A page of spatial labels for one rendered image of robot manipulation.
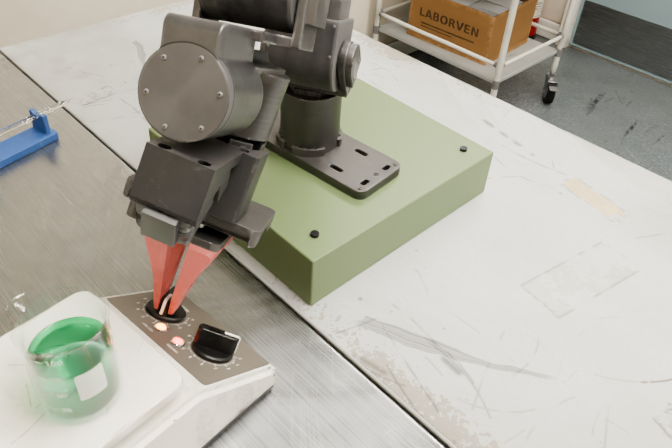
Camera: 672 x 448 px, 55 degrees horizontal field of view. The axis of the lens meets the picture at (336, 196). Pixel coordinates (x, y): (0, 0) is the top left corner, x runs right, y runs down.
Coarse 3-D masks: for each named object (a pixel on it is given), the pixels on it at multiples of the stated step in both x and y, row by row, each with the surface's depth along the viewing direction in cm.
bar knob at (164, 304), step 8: (168, 296) 50; (152, 304) 51; (160, 304) 49; (168, 304) 49; (152, 312) 50; (160, 312) 49; (176, 312) 51; (184, 312) 51; (160, 320) 49; (168, 320) 50; (176, 320) 50
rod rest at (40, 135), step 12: (36, 120) 76; (24, 132) 76; (36, 132) 77; (48, 132) 76; (0, 144) 74; (12, 144) 74; (24, 144) 75; (36, 144) 75; (0, 156) 72; (12, 156) 73; (24, 156) 74; (0, 168) 72
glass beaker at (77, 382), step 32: (64, 288) 38; (96, 288) 38; (32, 320) 38; (32, 352) 34; (64, 352) 34; (96, 352) 36; (32, 384) 37; (64, 384) 36; (96, 384) 37; (64, 416) 38; (96, 416) 39
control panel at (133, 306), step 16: (112, 304) 49; (128, 304) 50; (144, 304) 51; (192, 304) 54; (144, 320) 49; (192, 320) 51; (208, 320) 52; (160, 336) 47; (176, 336) 48; (192, 336) 49; (176, 352) 46; (192, 352) 47; (240, 352) 50; (192, 368) 45; (208, 368) 46; (224, 368) 47; (240, 368) 48; (256, 368) 48; (208, 384) 44
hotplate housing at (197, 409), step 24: (120, 312) 48; (144, 336) 47; (168, 360) 45; (192, 384) 44; (216, 384) 45; (240, 384) 46; (264, 384) 49; (168, 408) 42; (192, 408) 43; (216, 408) 45; (240, 408) 48; (144, 432) 40; (168, 432) 42; (192, 432) 44; (216, 432) 47
